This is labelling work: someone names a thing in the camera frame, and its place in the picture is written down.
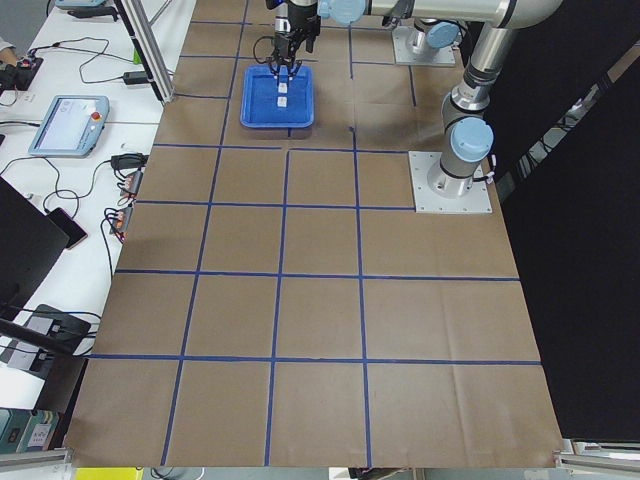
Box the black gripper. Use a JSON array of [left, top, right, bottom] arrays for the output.
[[268, 18, 320, 78]]

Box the blue plastic tray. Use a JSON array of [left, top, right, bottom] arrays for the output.
[[240, 65, 315, 129]]

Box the black power adapter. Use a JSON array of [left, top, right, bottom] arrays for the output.
[[122, 71, 149, 85]]

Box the usb hub upper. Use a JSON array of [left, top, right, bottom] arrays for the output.
[[118, 169, 144, 197]]

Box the usb hub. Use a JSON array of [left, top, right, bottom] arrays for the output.
[[118, 169, 144, 197], [105, 206, 133, 242]]

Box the teach pendant tablet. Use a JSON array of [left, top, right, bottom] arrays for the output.
[[28, 95, 110, 158]]

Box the usb hub lower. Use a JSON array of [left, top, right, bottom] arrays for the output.
[[105, 206, 133, 242]]

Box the smartphone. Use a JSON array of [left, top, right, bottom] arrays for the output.
[[46, 207, 88, 249]]

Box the black monitor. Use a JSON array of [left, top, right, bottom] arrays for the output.
[[0, 180, 69, 321]]

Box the black docking box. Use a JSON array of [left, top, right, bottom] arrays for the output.
[[1, 304, 92, 379]]

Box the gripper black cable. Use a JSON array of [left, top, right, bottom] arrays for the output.
[[252, 34, 276, 64]]

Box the aluminium frame profile left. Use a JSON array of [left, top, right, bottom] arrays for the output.
[[114, 0, 175, 105]]

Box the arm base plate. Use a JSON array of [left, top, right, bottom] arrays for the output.
[[392, 24, 459, 67], [408, 151, 493, 215]]

